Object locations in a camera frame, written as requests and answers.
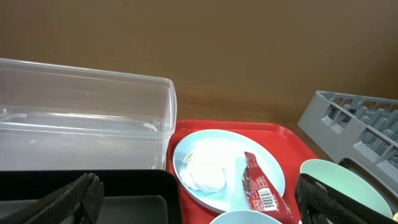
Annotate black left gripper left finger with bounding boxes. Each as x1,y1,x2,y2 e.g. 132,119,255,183
1,173,104,224

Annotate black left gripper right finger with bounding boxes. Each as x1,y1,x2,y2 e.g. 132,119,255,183
295,174,397,224

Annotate mint green bowl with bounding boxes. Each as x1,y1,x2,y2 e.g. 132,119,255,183
300,159,393,218

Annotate red snack wrapper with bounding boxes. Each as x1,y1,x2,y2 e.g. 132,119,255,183
242,152,293,222

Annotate light blue bowl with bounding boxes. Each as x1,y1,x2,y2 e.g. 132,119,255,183
210,210,282,224

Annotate light blue plate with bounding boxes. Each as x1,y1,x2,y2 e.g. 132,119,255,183
170,129,286,213

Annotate white napkin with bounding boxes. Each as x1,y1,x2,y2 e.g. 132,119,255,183
180,149,226,194

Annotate yellow plastic cup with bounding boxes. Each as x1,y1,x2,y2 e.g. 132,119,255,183
393,213,398,222

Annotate black food waste tray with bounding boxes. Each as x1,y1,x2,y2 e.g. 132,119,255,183
1,170,183,224

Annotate grey dishwasher rack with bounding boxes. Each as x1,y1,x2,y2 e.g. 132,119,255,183
297,90,398,206

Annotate clear plastic waste bin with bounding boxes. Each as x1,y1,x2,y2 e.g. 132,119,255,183
1,58,177,170

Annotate red serving tray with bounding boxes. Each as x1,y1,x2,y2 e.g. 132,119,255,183
167,119,317,224

